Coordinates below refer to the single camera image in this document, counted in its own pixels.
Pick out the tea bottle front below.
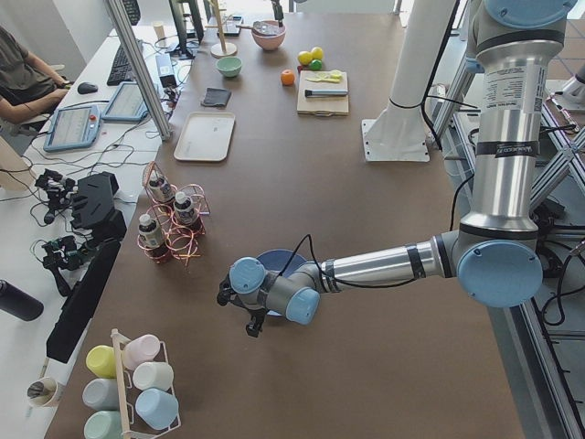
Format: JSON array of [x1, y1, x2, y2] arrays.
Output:
[[138, 213, 171, 263]]

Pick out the green bowl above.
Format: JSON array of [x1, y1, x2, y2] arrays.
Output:
[[216, 56, 242, 78]]

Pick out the yellow lemon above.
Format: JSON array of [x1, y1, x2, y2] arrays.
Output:
[[311, 47, 324, 60], [297, 50, 314, 66]]

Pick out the black computer mouse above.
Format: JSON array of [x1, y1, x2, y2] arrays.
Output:
[[77, 81, 99, 95]]

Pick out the blue cup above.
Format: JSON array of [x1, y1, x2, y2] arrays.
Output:
[[134, 388, 179, 430]]

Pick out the metal ice scoop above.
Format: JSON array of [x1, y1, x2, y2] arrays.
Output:
[[238, 21, 282, 37]]

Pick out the aluminium frame post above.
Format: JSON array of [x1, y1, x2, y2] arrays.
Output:
[[104, 0, 171, 141]]

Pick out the cream rabbit tray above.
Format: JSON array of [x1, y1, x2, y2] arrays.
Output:
[[174, 112, 235, 162]]

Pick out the tea bottle left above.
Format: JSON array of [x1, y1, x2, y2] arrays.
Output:
[[174, 191, 203, 232]]

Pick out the orange fruit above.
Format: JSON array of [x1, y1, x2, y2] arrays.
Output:
[[280, 70, 295, 86]]

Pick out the blue teach pendant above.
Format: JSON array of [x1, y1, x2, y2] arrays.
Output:
[[101, 81, 148, 123], [43, 105, 101, 153]]

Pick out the grey cup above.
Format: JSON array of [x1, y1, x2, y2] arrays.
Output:
[[82, 378, 119, 411]]

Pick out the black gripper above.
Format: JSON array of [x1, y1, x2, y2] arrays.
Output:
[[217, 275, 266, 337], [271, 0, 284, 27]]

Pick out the yellow cup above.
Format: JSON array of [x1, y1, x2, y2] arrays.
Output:
[[86, 345, 116, 379]]

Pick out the green lime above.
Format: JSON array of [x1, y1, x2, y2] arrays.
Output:
[[308, 59, 323, 71]]

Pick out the blue teach pendant near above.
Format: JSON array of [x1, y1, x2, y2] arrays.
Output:
[[43, 105, 101, 153]]

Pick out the wooden cutting board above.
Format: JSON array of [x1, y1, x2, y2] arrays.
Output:
[[296, 70, 349, 116]]

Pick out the blue plate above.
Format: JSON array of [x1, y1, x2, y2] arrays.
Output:
[[241, 250, 319, 325]]

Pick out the blue teach pendant far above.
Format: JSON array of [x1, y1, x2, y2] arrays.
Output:
[[101, 81, 148, 123]]

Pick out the pink cup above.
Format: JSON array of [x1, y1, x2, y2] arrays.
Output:
[[122, 334, 161, 370]]

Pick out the copper wire bottle rack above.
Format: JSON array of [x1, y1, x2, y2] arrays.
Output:
[[136, 162, 210, 265]]

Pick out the pink bowl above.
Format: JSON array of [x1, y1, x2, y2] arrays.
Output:
[[251, 20, 286, 51]]

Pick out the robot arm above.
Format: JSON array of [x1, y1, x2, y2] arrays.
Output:
[[217, 1, 573, 337]]

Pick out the steel muddler black tip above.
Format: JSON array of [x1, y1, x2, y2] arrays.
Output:
[[303, 89, 348, 98]]

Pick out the tea bottle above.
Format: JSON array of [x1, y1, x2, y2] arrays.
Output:
[[138, 213, 171, 263], [148, 173, 175, 204], [174, 191, 203, 232]]

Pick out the seated person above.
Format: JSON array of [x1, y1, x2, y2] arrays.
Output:
[[1, 27, 71, 124]]

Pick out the grey folded cloth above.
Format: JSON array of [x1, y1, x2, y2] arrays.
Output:
[[200, 87, 231, 108]]

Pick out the black monitor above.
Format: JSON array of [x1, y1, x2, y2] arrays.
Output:
[[167, 0, 204, 59]]

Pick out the black keyboard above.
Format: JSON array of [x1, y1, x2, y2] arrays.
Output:
[[106, 46, 133, 86]]

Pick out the tea bottle right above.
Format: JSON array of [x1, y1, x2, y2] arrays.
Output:
[[148, 173, 175, 204]]

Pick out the mint cup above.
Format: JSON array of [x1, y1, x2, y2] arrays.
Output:
[[83, 411, 122, 439]]

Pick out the paper cup with tools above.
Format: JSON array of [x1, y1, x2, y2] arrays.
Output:
[[27, 377, 64, 408]]

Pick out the black water bottle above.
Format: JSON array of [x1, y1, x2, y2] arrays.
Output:
[[0, 280, 44, 321]]

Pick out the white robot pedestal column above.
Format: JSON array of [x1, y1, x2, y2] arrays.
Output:
[[362, 0, 458, 162]]

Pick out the white cup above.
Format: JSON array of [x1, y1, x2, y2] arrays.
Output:
[[133, 361, 175, 391]]

